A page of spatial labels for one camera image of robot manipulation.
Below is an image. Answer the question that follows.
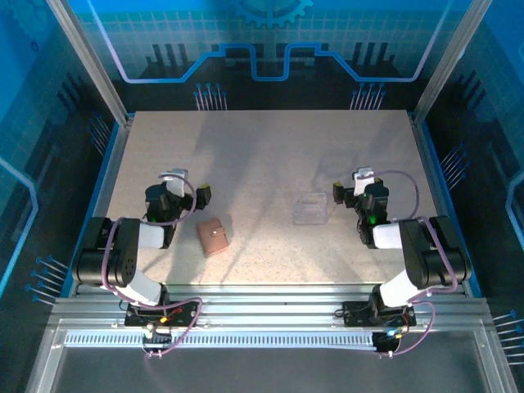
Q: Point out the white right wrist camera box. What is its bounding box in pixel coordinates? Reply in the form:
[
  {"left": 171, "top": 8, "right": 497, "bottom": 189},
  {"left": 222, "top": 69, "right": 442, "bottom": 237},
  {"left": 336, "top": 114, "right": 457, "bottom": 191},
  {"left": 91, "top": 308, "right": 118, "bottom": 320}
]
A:
[{"left": 352, "top": 166, "right": 376, "bottom": 196}]

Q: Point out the aluminium frame post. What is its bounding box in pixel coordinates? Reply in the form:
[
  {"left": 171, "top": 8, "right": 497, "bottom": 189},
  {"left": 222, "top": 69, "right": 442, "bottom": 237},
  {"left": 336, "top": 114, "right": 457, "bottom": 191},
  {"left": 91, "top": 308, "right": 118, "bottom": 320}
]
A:
[
  {"left": 410, "top": 0, "right": 495, "bottom": 126},
  {"left": 45, "top": 0, "right": 135, "bottom": 126}
]

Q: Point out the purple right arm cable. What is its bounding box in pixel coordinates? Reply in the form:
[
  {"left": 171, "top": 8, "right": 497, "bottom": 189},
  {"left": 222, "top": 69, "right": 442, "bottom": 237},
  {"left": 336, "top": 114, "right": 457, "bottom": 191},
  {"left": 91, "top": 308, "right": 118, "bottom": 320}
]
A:
[{"left": 370, "top": 169, "right": 459, "bottom": 360}]

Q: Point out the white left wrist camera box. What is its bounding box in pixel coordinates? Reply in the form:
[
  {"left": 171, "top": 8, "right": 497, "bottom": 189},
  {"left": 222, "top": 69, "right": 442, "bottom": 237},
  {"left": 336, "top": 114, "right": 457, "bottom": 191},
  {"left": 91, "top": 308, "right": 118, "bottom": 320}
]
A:
[{"left": 157, "top": 168, "right": 190, "bottom": 199}]

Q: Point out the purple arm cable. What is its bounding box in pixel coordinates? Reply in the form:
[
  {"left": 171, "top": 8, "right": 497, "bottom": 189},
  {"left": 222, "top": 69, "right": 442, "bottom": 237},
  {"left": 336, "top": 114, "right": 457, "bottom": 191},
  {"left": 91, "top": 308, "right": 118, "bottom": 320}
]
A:
[
  {"left": 101, "top": 172, "right": 204, "bottom": 360},
  {"left": 370, "top": 169, "right": 459, "bottom": 360}
]

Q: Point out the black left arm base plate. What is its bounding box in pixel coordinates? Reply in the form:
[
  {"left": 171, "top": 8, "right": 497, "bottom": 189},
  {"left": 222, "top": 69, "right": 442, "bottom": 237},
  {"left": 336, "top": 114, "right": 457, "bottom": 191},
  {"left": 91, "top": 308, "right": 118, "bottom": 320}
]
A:
[{"left": 124, "top": 300, "right": 198, "bottom": 328}]

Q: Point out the aluminium side rail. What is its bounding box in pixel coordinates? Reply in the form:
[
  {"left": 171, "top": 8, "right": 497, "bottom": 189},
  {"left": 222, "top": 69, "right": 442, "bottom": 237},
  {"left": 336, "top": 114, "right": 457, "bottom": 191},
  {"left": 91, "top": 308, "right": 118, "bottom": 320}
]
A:
[
  {"left": 407, "top": 112, "right": 472, "bottom": 298},
  {"left": 67, "top": 116, "right": 134, "bottom": 298}
]

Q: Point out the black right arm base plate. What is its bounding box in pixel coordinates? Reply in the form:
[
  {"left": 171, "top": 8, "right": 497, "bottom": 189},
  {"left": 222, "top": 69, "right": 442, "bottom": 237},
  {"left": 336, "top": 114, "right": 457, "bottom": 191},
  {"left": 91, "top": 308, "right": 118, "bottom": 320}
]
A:
[{"left": 342, "top": 300, "right": 417, "bottom": 328}]

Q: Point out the black connector box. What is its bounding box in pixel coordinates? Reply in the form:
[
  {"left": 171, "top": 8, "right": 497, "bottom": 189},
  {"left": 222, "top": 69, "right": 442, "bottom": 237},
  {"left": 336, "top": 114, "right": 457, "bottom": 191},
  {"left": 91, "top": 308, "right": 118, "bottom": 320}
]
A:
[
  {"left": 373, "top": 331, "right": 400, "bottom": 353},
  {"left": 142, "top": 327, "right": 173, "bottom": 351}
]

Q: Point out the aluminium cross beam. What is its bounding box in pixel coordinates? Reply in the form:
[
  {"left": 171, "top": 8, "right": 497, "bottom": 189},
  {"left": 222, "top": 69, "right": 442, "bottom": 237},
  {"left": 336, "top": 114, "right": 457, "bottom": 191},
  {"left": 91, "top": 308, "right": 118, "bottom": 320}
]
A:
[{"left": 48, "top": 283, "right": 496, "bottom": 331}]

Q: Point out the red black card item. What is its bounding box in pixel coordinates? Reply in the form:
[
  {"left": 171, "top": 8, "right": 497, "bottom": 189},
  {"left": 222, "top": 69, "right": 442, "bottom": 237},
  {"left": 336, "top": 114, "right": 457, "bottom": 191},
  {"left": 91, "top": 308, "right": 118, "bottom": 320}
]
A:
[{"left": 291, "top": 191, "right": 330, "bottom": 227}]

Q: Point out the white slotted cable duct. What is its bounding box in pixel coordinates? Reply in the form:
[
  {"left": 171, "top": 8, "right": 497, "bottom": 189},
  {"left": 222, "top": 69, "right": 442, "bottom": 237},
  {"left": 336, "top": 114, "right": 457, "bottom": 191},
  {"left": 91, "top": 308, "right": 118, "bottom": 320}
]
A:
[{"left": 63, "top": 331, "right": 380, "bottom": 350}]

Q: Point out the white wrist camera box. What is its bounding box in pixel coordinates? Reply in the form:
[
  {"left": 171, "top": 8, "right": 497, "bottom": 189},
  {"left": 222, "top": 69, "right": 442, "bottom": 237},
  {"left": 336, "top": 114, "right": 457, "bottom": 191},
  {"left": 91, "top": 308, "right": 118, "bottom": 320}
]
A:
[
  {"left": 352, "top": 166, "right": 376, "bottom": 196},
  {"left": 157, "top": 168, "right": 190, "bottom": 199}
]

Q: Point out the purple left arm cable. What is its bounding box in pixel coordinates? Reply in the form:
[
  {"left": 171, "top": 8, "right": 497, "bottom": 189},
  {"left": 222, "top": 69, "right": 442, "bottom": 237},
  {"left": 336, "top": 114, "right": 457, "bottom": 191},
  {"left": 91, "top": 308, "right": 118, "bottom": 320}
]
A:
[{"left": 101, "top": 172, "right": 204, "bottom": 360}]

